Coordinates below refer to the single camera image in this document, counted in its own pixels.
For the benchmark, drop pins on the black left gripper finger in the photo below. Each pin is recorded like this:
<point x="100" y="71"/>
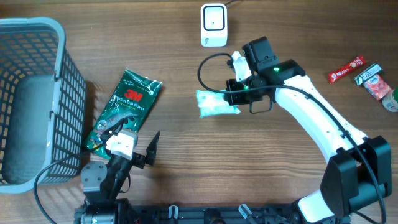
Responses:
<point x="152" y="150"/>
<point x="111" y="128"/>

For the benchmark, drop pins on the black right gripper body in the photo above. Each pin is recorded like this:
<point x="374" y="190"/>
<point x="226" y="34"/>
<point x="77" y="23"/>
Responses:
<point x="236" y="98"/>

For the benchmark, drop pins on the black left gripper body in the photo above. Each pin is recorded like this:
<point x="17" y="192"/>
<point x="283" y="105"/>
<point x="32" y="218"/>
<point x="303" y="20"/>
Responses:
<point x="118" y="163"/>

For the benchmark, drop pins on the teal tissue pack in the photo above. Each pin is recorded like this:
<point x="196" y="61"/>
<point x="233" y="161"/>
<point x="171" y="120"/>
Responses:
<point x="212" y="104"/>

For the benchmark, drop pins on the green 3M gloves packet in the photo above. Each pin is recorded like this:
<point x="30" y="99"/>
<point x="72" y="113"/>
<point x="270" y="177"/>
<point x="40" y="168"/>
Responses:
<point x="132" y="100"/>

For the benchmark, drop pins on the red coffee stick sachet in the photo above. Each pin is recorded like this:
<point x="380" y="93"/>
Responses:
<point x="357" y="62"/>

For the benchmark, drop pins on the red white small box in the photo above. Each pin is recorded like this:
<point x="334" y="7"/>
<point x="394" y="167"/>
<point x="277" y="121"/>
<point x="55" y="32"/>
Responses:
<point x="377" y="87"/>

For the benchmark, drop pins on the green lid jar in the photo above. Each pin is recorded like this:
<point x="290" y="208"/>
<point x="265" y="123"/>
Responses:
<point x="390" y="101"/>

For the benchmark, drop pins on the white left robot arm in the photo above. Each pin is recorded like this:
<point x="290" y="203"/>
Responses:
<point x="103" y="182"/>

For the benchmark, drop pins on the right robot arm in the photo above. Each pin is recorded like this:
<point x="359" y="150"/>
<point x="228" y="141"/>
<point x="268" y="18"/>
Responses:
<point x="358" y="171"/>

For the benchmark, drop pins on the white barcode scanner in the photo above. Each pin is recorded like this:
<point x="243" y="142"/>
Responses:
<point x="214" y="25"/>

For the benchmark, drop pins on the grey plastic shopping basket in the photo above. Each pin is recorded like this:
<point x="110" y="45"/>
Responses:
<point x="43" y="101"/>

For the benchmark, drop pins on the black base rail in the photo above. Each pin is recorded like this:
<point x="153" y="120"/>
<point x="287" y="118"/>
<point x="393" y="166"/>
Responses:
<point x="266" y="214"/>

